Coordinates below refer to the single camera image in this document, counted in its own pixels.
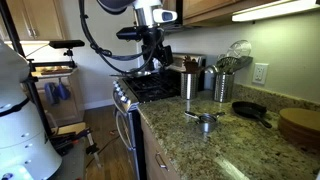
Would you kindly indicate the black slotted spoon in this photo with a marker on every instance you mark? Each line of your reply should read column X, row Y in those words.
column 226, row 64

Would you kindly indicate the steel measuring cup marked 1/4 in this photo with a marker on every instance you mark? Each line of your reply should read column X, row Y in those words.
column 207, row 127

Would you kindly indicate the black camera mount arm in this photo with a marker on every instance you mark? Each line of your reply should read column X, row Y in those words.
column 69, row 54

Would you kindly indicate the steel holder with wooden utensils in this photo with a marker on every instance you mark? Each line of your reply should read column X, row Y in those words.
column 189, row 86

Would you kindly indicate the black bar clamp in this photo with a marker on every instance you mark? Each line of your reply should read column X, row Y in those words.
column 93, row 148

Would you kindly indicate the wooden upper cabinet over counter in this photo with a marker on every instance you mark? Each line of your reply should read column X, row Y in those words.
column 206, row 7

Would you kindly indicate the steel measuring cup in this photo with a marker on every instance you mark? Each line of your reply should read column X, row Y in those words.
column 193, row 115

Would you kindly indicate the black spatula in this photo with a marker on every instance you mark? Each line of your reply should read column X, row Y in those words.
column 244, row 62

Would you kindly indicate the wooden upper cabinet by doorway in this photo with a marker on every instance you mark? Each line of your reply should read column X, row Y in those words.
column 43, row 20

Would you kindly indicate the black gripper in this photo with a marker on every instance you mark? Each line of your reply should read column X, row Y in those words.
column 155, row 41

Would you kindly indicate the wooden cabinet under counter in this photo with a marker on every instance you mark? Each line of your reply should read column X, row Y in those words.
column 150, row 160

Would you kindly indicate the black metal stand pole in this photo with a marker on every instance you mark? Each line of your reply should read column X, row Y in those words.
column 36, row 104

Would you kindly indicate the under-cabinet light strip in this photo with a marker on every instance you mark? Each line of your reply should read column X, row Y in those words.
column 273, row 10

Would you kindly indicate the black cast iron skillet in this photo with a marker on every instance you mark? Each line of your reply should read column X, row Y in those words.
column 248, row 109

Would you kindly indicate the dark round wooden board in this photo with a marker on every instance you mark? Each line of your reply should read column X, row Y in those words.
column 296, row 137

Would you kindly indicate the black stereo camera bar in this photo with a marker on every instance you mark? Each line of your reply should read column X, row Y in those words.
column 66, row 44

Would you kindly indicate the black orange bar clamps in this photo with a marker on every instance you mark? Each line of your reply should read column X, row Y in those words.
column 66, row 140

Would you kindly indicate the steel ladle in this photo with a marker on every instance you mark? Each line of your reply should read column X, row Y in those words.
column 211, row 68

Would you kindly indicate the wooden base cabinet with mitts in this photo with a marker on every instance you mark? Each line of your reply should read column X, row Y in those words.
column 73, row 103

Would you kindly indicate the wooden cooking utensils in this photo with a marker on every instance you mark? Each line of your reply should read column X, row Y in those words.
column 190, row 65

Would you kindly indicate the stainless steel gas stove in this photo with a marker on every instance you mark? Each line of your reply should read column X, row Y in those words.
column 146, row 88

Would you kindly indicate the steel frying pan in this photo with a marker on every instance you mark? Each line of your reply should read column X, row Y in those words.
column 138, row 73

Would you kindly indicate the blue oven mitt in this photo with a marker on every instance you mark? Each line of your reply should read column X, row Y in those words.
column 50, row 94
column 62, row 91

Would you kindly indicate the steel holder with black utensils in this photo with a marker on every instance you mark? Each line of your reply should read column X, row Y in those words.
column 223, row 88

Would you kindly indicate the wooden tray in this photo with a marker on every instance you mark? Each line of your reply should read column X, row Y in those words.
column 55, row 70

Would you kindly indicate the white wall outlet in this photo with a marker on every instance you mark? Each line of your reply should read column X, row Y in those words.
column 260, row 73

